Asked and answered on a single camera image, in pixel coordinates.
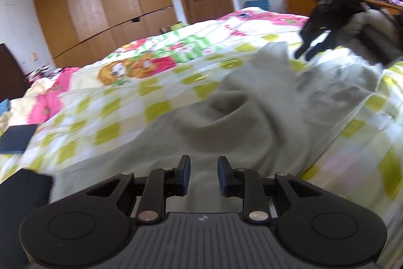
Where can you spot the dark blue notebook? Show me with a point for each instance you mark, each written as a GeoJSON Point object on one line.
{"type": "Point", "coordinates": [17, 138]}

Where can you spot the grey pants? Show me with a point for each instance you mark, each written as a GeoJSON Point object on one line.
{"type": "Point", "coordinates": [252, 117]}

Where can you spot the wall socket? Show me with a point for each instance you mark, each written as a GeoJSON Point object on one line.
{"type": "Point", "coordinates": [33, 56]}

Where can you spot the blue cloth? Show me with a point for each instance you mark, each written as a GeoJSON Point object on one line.
{"type": "Point", "coordinates": [3, 106]}

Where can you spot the wooden desk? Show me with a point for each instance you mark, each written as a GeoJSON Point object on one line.
{"type": "Point", "coordinates": [299, 2]}

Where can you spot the blue box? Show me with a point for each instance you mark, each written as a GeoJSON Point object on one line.
{"type": "Point", "coordinates": [257, 3]}

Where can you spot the black and white bag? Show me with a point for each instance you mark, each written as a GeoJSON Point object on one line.
{"type": "Point", "coordinates": [42, 71]}

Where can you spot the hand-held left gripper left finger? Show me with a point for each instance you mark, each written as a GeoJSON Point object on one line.
{"type": "Point", "coordinates": [185, 174]}

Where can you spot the person's right forearm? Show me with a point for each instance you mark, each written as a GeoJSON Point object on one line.
{"type": "Point", "coordinates": [374, 35]}

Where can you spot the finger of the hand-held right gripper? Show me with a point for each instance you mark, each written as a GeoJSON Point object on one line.
{"type": "Point", "coordinates": [303, 46]}
{"type": "Point", "coordinates": [319, 46]}

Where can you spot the dark brown headboard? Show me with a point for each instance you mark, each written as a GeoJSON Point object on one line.
{"type": "Point", "coordinates": [11, 73]}

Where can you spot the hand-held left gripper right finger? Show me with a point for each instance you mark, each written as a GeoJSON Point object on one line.
{"type": "Point", "coordinates": [224, 176]}

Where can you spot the checkered cartoon print blanket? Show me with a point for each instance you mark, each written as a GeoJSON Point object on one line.
{"type": "Point", "coordinates": [110, 105]}

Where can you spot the black cloth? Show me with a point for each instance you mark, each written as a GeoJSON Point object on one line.
{"type": "Point", "coordinates": [22, 209]}

